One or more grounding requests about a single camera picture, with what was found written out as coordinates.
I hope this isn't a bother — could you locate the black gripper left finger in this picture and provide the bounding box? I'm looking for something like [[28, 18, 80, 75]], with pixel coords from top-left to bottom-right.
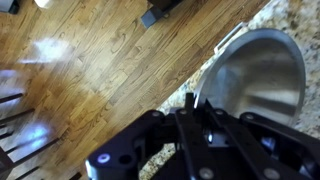
[[84, 92, 219, 180]]

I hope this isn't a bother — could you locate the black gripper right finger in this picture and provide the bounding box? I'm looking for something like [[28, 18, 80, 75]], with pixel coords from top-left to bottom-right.
[[204, 107, 320, 180]]

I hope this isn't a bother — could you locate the silver metal bowl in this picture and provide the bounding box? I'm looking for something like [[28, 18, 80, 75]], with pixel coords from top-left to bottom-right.
[[192, 27, 307, 128]]

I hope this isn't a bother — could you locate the dark wooden dining chair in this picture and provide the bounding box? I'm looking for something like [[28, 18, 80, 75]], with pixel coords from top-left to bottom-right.
[[0, 92, 83, 180]]

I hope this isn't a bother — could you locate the dark metal stand foot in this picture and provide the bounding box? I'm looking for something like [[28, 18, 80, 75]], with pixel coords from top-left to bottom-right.
[[139, 0, 185, 30]]

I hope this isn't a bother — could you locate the silver drawer handle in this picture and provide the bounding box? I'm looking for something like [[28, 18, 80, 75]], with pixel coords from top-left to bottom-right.
[[213, 21, 249, 53]]

